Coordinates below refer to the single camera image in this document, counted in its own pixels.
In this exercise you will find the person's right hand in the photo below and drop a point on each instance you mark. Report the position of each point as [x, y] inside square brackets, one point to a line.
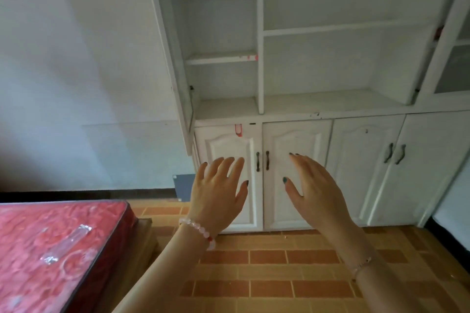
[323, 199]

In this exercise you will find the person's left hand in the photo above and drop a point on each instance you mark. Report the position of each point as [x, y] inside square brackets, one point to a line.
[215, 202]

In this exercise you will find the person's left thumb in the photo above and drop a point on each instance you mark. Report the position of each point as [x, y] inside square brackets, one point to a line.
[243, 191]

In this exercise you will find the person's left little finger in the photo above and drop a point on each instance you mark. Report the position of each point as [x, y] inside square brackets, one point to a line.
[201, 174]

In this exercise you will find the person's left middle finger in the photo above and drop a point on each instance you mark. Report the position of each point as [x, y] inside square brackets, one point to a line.
[227, 169]

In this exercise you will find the person's right thumb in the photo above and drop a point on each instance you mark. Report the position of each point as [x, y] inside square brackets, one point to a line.
[292, 190]

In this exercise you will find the person's right forearm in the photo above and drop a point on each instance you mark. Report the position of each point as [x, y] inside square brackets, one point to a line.
[374, 279]

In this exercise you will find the person's left forearm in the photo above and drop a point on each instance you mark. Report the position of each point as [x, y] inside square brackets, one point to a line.
[161, 276]

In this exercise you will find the white cabinet door red sticker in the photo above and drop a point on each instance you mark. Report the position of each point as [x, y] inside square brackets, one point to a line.
[224, 147]

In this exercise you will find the blue-grey flat panel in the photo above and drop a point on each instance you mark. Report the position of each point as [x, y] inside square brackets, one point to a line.
[183, 188]

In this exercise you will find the white panelled cabinet door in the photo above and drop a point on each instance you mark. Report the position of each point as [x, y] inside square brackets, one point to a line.
[363, 177]
[426, 184]
[279, 140]

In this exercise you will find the white framed glass door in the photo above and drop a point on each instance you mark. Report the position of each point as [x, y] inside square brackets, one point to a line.
[446, 30]
[172, 48]

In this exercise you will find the white wooden cabinet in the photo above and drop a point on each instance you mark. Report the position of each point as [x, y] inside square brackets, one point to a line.
[330, 67]

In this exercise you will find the clear plastic tape strip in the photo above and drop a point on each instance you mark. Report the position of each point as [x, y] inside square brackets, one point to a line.
[68, 243]

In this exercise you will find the red plastic-wrapped mattress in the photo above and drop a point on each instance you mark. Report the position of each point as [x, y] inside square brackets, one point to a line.
[44, 250]

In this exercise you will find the wooden bed frame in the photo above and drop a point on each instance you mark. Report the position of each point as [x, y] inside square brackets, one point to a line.
[136, 250]

